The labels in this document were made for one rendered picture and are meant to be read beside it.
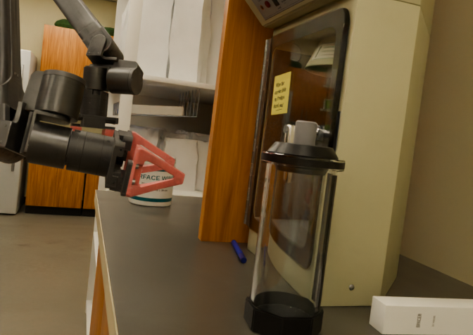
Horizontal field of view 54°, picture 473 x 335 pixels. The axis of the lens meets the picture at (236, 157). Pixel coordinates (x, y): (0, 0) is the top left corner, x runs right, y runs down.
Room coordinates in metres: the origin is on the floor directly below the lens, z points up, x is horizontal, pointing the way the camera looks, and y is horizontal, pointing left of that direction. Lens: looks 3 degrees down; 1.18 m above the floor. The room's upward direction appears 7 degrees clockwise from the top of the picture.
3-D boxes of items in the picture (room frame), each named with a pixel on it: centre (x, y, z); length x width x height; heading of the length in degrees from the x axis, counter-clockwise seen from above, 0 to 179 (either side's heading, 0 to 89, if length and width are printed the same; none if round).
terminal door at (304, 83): (0.83, -0.09, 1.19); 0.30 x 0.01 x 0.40; 18
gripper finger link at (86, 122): (1.02, 0.31, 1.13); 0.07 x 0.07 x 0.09; 22
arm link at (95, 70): (1.02, 0.32, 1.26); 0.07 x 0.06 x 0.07; 76
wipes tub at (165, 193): (1.41, 0.25, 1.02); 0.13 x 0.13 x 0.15
